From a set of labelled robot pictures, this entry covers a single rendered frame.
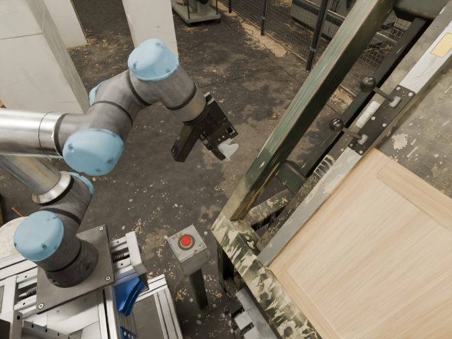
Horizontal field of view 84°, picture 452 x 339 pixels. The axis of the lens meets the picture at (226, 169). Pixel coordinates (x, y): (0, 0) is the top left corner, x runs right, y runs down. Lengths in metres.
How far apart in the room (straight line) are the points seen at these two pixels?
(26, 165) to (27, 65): 2.02
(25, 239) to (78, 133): 0.47
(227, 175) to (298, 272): 1.60
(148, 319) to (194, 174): 1.29
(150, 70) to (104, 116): 0.10
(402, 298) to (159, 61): 0.82
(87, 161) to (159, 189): 1.99
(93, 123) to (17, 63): 2.37
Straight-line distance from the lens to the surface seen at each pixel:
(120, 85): 0.51
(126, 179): 2.58
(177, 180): 2.43
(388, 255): 0.86
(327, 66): 0.91
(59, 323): 1.07
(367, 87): 0.73
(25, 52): 2.74
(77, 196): 0.88
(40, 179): 0.84
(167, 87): 0.48
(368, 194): 0.84
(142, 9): 4.19
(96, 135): 0.42
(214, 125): 0.59
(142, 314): 1.75
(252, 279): 1.07
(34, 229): 0.84
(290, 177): 1.00
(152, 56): 0.46
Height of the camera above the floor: 1.86
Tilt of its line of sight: 49 degrees down
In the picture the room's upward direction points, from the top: straight up
